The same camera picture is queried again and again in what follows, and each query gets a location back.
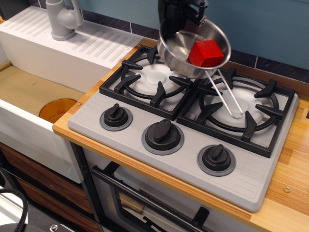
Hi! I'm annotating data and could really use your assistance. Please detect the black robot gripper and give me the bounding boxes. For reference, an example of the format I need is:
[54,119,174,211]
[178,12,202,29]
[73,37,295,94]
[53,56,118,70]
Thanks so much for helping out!
[158,0,209,36]

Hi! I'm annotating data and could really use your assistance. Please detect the small stainless steel pan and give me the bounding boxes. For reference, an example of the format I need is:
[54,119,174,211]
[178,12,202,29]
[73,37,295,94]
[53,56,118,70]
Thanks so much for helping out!
[157,18,244,119]

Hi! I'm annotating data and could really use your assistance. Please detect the red wooden cube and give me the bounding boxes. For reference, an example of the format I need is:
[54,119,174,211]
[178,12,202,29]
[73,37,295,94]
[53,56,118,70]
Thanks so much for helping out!
[188,40,225,68]

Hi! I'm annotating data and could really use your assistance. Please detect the black left stove knob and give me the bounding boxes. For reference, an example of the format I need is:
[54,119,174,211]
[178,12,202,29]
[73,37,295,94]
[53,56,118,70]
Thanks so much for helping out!
[99,103,133,131]

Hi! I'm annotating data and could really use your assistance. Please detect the black stove knob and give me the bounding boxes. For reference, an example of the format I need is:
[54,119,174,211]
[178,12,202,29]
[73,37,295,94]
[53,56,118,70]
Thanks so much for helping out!
[197,144,236,177]
[99,103,133,131]
[141,119,184,156]

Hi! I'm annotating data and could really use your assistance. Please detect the black middle stove knob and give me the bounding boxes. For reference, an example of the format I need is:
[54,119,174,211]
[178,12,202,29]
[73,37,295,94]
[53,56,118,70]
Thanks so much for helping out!
[141,119,184,156]

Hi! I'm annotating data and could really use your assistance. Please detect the black right stove knob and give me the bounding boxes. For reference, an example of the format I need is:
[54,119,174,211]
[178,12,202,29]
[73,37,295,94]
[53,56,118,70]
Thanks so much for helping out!
[197,144,236,177]

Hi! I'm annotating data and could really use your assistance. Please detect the grey toy stove top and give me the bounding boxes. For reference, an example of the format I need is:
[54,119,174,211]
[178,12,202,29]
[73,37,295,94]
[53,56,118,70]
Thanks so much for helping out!
[68,73,299,211]

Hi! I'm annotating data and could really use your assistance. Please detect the black left burner grate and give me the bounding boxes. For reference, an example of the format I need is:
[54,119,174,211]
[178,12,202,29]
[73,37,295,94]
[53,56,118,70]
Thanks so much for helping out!
[99,45,200,120]

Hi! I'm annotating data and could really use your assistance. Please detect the black burner grate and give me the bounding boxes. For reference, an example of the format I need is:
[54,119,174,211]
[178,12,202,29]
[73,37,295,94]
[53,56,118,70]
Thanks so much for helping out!
[177,68,296,158]
[99,45,200,120]

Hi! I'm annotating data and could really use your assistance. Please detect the grey toy faucet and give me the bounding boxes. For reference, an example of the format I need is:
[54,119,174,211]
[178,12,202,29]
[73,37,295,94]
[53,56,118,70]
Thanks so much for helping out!
[46,0,83,41]

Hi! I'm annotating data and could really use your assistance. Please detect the black right burner grate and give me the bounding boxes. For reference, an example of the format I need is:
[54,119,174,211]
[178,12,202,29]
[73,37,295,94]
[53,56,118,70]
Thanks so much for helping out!
[177,68,296,158]

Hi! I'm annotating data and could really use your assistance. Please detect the white toy sink unit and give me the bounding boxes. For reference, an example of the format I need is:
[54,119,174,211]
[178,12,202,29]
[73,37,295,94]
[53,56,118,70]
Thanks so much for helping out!
[0,6,142,183]

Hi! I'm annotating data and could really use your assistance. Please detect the orange translucent plate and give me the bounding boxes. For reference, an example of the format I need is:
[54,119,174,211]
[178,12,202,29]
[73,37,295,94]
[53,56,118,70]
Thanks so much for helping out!
[39,98,77,123]

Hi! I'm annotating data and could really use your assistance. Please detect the wood grain drawer fronts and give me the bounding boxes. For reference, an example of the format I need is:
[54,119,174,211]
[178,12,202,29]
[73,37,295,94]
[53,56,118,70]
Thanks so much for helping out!
[0,142,101,232]

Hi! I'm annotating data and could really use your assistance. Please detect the oven door with black handle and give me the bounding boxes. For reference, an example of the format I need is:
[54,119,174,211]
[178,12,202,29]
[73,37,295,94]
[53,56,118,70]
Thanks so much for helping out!
[90,161,254,232]

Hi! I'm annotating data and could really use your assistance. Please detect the black braided foreground cable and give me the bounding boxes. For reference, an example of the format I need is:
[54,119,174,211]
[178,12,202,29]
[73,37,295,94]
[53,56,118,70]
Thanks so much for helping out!
[0,188,29,232]

